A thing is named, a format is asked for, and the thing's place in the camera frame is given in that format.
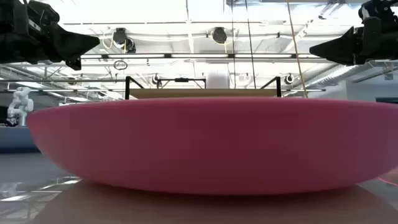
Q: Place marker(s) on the magenta opaque plate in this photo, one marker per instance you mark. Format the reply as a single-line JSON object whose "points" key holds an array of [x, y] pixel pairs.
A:
{"points": [[202, 140]]}

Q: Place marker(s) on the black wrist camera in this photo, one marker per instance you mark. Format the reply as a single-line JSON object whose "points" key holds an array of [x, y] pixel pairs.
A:
{"points": [[370, 9], [43, 11]]}

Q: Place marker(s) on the pink translucent plate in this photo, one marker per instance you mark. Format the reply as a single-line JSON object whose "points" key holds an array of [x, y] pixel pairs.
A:
{"points": [[392, 180]]}

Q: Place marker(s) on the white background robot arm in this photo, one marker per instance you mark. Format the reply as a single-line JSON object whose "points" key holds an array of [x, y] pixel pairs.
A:
{"points": [[20, 105]]}

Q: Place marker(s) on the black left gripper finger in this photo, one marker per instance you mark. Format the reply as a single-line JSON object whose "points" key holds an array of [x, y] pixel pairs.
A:
{"points": [[74, 42], [75, 63]]}

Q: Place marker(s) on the black metal stand bar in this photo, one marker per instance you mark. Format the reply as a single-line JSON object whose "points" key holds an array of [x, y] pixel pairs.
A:
{"points": [[182, 80]]}

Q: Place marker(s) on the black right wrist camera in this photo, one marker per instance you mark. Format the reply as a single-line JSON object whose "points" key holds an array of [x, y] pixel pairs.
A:
{"points": [[370, 9]]}

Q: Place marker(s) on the blue grey background table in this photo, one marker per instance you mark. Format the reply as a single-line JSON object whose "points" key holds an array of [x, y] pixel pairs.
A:
{"points": [[15, 138]]}

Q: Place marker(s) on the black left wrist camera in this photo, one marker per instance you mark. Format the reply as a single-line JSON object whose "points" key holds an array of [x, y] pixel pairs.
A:
{"points": [[43, 11]]}

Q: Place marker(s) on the long ceiling light strip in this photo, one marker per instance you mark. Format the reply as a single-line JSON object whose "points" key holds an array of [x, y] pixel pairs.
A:
{"points": [[199, 56]]}

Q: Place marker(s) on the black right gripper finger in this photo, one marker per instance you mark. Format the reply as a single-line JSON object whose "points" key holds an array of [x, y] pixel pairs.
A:
{"points": [[339, 48]]}

